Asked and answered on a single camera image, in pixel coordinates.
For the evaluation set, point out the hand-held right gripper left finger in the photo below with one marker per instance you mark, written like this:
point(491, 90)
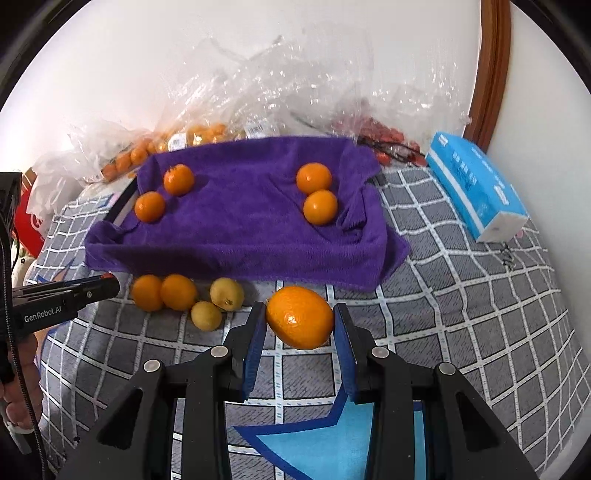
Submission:
point(254, 355)

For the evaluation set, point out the person's left hand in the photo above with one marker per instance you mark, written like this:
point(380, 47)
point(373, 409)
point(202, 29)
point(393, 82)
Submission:
point(31, 360)

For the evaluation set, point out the round orange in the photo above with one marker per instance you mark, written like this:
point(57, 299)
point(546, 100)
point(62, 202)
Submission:
point(149, 206)
point(180, 291)
point(320, 207)
point(147, 291)
point(314, 177)

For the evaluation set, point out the clear bag of small mandarins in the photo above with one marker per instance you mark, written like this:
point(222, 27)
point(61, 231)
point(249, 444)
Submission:
point(115, 152)

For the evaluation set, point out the clear bag of red fruits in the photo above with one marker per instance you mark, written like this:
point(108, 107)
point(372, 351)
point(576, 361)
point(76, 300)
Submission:
point(397, 124)

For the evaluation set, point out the orange with green stem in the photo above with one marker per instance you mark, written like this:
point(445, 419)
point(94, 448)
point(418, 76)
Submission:
point(178, 179)

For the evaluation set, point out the clear bag of oranges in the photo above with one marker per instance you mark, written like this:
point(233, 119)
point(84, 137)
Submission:
point(203, 115)

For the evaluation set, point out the blue tissue pack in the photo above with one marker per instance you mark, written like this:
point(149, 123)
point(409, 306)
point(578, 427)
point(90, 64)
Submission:
point(475, 184)

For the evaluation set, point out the purple towel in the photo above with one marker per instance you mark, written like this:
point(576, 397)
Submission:
point(249, 230)

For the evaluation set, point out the black tray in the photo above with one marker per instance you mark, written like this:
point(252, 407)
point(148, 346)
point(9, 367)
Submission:
point(121, 205)

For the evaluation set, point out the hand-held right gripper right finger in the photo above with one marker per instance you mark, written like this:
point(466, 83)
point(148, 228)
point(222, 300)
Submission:
point(346, 360)

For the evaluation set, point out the yellow round fruit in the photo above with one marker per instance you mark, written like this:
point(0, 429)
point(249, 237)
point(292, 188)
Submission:
point(226, 293)
point(206, 315)

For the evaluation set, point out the red paper bag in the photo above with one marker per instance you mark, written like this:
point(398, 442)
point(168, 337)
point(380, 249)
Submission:
point(30, 226)

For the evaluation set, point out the white plastic bag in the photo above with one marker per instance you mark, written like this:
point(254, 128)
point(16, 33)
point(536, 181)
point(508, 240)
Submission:
point(64, 184)

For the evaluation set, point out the grey checked blanket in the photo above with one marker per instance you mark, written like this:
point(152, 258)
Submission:
point(461, 323)

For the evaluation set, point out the brown wooden door frame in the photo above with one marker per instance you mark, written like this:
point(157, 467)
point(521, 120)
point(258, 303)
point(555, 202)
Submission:
point(491, 69)

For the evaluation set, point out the oval orange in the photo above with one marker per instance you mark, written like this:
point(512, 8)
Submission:
point(300, 323)

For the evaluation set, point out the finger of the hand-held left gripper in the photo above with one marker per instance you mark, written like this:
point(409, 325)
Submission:
point(92, 290)

